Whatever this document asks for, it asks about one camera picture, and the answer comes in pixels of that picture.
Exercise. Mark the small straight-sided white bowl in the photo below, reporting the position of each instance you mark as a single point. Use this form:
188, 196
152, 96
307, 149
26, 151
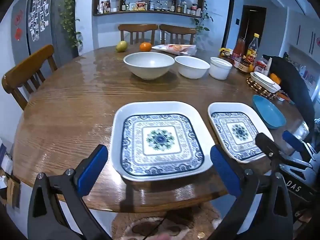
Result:
220, 71

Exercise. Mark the dark wooden door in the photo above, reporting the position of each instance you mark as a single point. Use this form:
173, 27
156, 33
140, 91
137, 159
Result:
252, 22

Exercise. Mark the large patterned square plate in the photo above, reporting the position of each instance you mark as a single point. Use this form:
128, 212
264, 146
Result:
160, 140

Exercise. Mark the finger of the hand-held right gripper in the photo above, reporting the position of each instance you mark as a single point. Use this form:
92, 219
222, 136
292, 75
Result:
292, 141
267, 145

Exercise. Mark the hanging green vine plant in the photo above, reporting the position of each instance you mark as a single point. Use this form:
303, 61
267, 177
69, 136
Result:
203, 17
68, 12

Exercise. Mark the white rectangular dish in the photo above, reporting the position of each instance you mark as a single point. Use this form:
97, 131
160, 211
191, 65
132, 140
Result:
265, 81

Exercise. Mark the black bag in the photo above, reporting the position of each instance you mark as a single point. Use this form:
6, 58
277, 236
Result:
295, 85

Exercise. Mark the yellow snack packet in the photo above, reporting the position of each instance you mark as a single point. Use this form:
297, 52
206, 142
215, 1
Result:
226, 52

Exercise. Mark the blue oval dish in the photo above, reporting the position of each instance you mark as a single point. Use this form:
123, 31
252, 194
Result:
268, 112

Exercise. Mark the grey refrigerator with photos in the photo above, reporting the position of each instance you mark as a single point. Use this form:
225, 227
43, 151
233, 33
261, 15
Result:
50, 17

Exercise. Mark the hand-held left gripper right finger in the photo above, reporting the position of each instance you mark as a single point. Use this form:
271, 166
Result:
225, 172

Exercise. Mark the wooden chair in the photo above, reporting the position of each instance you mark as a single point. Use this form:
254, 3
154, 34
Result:
137, 28
177, 28
27, 70

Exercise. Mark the small patterned square plate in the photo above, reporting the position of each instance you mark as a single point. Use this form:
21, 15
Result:
235, 130

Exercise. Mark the large white bowl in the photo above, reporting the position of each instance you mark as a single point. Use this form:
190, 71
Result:
147, 67

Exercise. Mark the red food packet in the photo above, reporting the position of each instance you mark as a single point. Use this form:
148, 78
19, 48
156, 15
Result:
260, 66

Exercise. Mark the green pear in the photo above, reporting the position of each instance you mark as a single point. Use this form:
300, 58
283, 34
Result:
121, 46

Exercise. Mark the white kitchen cabinet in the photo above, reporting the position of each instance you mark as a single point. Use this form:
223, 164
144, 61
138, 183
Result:
302, 32

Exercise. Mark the yellow-capped oil bottle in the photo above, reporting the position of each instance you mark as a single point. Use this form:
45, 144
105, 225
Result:
253, 48

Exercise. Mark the orange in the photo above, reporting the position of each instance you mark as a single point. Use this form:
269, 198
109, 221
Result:
145, 47

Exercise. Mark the medium white bowl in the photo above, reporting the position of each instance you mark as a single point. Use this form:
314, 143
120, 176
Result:
191, 70

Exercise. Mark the brown sauce jar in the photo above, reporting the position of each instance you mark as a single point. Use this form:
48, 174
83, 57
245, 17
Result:
243, 66

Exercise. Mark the small orange fruit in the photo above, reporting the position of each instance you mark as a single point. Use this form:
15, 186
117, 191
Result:
275, 78

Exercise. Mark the red sauce bottle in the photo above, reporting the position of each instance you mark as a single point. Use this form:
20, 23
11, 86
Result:
239, 50

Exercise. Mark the wooden beaded trivet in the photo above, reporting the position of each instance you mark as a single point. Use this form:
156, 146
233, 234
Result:
257, 90

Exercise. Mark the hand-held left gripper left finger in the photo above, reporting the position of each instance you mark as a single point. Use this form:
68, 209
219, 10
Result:
93, 170

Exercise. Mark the white snack bag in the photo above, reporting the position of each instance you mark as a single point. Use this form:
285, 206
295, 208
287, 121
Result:
175, 49

